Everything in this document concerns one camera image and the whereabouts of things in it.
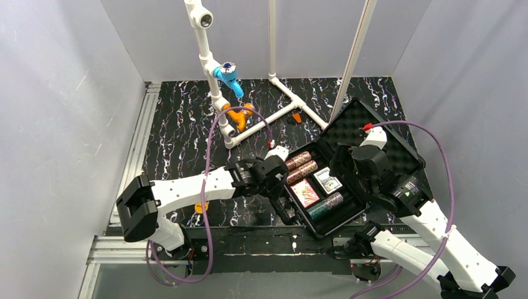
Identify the aluminium rail frame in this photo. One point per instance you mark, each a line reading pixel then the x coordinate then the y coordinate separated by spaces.
pixel 113 249

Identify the white angled pole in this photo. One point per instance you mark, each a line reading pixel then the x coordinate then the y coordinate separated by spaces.
pixel 362 27

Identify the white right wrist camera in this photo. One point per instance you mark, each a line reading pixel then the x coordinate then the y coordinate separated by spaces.
pixel 375 136

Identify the green poker chip stack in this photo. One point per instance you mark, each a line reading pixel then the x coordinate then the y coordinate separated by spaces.
pixel 322 207

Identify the blue playing card deck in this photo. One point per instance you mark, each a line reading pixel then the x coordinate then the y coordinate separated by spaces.
pixel 328 183

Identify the red playing card deck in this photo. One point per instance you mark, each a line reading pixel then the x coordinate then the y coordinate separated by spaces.
pixel 305 193

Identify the black plastic poker case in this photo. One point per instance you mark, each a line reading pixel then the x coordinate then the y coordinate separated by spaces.
pixel 345 130

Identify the orange chip row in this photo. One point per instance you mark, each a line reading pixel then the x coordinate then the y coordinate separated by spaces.
pixel 298 160
pixel 302 171

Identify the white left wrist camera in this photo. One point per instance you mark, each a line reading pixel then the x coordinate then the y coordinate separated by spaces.
pixel 277 150

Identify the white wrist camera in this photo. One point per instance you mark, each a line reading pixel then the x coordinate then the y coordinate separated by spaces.
pixel 375 136
pixel 277 150

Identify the blue faucet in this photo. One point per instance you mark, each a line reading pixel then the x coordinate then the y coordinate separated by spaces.
pixel 227 73

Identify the orange black small clip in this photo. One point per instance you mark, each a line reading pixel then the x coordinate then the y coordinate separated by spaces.
pixel 296 118

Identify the yellow dealer button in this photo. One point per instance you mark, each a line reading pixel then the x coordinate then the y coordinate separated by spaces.
pixel 201 208

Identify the lower orange chip row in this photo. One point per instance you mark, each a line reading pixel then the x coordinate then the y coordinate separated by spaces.
pixel 302 171

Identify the upper orange chip row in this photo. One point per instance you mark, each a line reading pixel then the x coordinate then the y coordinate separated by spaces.
pixel 298 160

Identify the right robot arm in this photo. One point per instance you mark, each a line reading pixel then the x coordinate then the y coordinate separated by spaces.
pixel 456 269

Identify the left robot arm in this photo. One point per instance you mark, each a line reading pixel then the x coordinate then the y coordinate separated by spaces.
pixel 143 204

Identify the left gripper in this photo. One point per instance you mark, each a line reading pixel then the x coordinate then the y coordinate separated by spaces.
pixel 279 198

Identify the orange faucet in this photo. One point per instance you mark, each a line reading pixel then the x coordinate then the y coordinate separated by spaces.
pixel 240 116

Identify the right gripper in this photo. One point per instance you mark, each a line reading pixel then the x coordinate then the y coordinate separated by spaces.
pixel 344 161

